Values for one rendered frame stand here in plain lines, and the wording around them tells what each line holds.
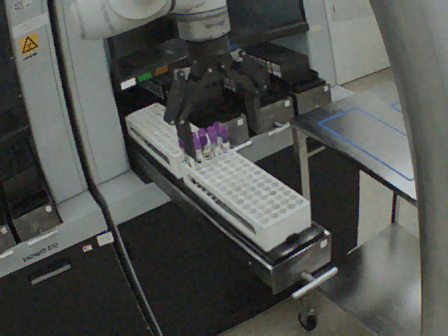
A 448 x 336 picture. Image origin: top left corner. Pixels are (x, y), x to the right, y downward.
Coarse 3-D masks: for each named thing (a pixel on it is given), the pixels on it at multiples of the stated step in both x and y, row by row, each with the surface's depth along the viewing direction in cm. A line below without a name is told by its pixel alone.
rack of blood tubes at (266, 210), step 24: (192, 168) 105; (216, 168) 104; (240, 168) 103; (216, 192) 97; (240, 192) 96; (264, 192) 94; (288, 192) 94; (240, 216) 99; (264, 216) 89; (288, 216) 88; (264, 240) 87
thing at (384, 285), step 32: (352, 96) 134; (384, 96) 132; (320, 128) 121; (352, 128) 119; (384, 128) 117; (352, 160) 108; (384, 160) 105; (352, 256) 158; (384, 256) 154; (416, 256) 149; (320, 288) 149; (352, 288) 145; (384, 288) 141; (416, 288) 136; (384, 320) 129; (416, 320) 125
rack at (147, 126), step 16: (144, 112) 134; (160, 112) 130; (128, 128) 133; (144, 128) 125; (160, 128) 123; (192, 128) 120; (144, 144) 125; (160, 144) 116; (176, 144) 115; (208, 144) 113; (160, 160) 118; (176, 160) 110; (176, 176) 113
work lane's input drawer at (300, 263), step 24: (144, 168) 126; (168, 192) 116; (192, 192) 107; (192, 216) 109; (216, 216) 100; (216, 240) 102; (240, 240) 94; (288, 240) 89; (312, 240) 89; (264, 264) 87; (288, 264) 87; (312, 264) 91; (312, 288) 87
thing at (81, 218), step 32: (32, 0) 98; (32, 32) 102; (32, 64) 106; (32, 96) 109; (32, 128) 113; (64, 128) 118; (64, 160) 121; (64, 192) 125; (64, 224) 118; (96, 224) 123; (64, 256) 121; (96, 256) 126; (0, 288) 112; (32, 288) 118; (64, 288) 124; (96, 288) 130; (128, 288) 136; (0, 320) 115; (32, 320) 121; (64, 320) 128; (96, 320) 134; (128, 320) 141
